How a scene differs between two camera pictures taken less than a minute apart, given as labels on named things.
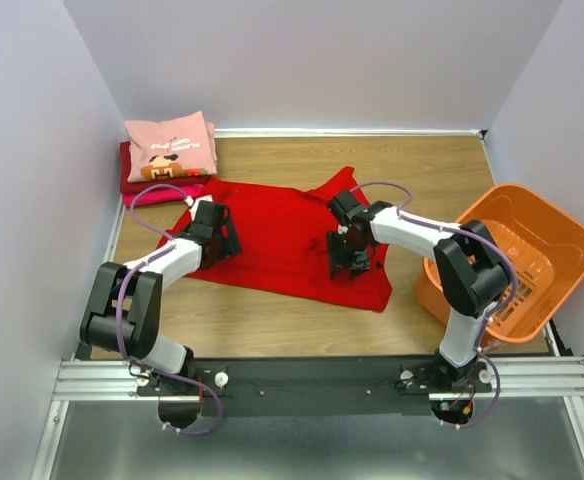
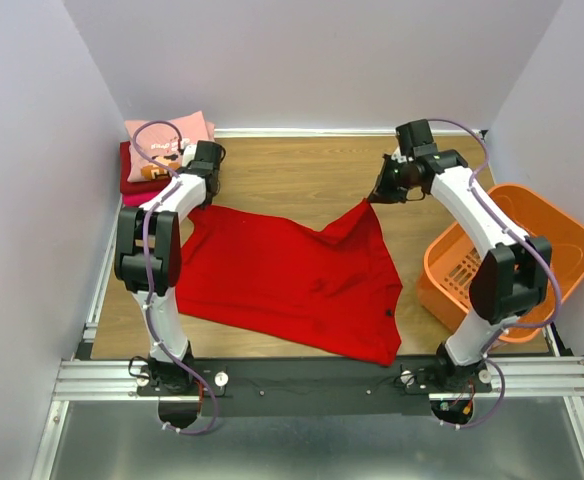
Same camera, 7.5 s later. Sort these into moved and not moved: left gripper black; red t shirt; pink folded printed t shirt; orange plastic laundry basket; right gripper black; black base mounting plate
Moved: red t shirt; left gripper black; right gripper black
Not moved: black base mounting plate; orange plastic laundry basket; pink folded printed t shirt
